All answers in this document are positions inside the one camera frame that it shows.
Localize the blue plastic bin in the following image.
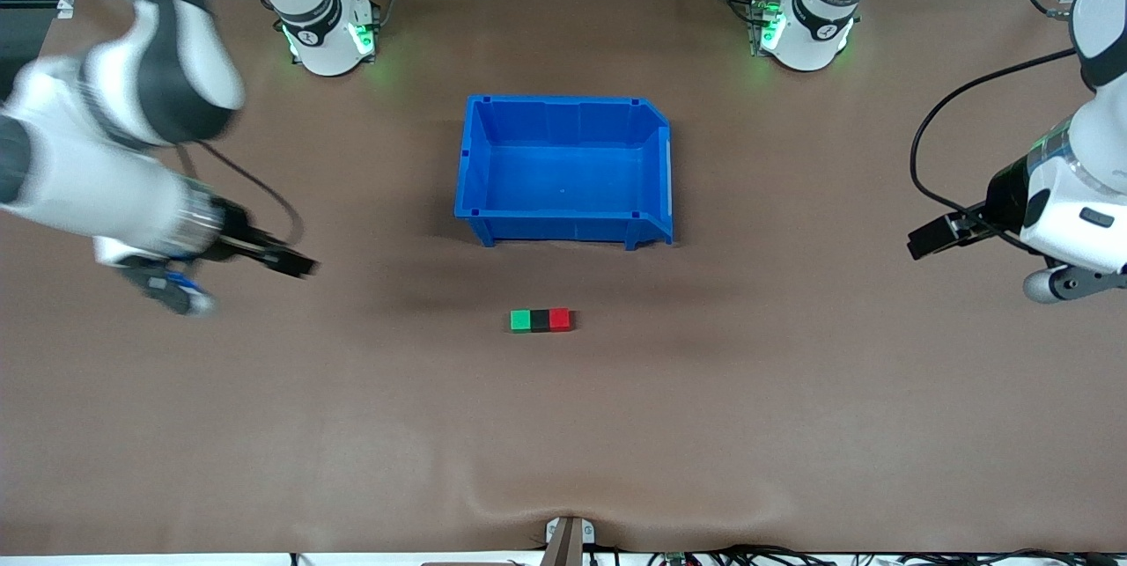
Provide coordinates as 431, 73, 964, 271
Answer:
453, 94, 675, 252

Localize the brown table mat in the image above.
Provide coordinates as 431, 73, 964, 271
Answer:
0, 0, 1127, 557

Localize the metal table clamp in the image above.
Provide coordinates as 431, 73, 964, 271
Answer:
544, 515, 597, 566

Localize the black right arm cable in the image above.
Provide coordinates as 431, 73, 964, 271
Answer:
174, 140, 306, 252

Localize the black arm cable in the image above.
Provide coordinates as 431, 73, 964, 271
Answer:
174, 140, 306, 252
910, 47, 1080, 255

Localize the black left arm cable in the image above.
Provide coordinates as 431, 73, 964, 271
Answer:
910, 47, 1080, 255

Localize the black floor cable bundle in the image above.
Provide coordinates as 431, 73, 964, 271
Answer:
586, 543, 1127, 566

